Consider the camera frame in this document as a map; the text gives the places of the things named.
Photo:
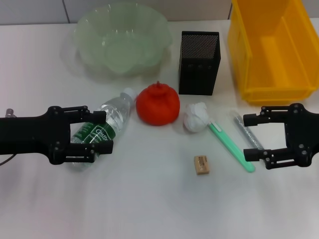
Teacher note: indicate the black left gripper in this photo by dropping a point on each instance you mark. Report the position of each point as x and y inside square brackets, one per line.
[25, 135]

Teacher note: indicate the white paper ball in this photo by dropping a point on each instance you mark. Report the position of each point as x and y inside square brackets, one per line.
[195, 118]

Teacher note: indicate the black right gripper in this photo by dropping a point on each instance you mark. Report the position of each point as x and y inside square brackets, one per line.
[305, 134]

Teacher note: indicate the green pen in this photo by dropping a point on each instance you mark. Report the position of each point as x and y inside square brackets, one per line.
[230, 147]

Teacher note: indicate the beige eraser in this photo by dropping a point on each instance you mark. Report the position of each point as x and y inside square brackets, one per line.
[202, 164]

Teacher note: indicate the grey marker pen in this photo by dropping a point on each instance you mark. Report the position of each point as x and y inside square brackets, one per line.
[243, 127]

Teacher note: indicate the red pumpkin-shaped toy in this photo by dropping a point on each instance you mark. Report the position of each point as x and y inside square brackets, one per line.
[158, 107]

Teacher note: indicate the black mesh pen holder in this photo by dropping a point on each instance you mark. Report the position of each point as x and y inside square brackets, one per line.
[198, 67]

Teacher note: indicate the clear water bottle green label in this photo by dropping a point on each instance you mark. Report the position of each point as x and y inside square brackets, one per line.
[117, 112]

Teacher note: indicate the yellow plastic bin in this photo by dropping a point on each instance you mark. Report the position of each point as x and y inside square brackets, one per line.
[274, 49]

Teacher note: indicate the silver connector plug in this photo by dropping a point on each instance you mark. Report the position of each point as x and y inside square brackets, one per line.
[10, 112]

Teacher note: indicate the pale green glass fruit bowl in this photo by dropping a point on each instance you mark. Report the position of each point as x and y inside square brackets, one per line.
[122, 39]

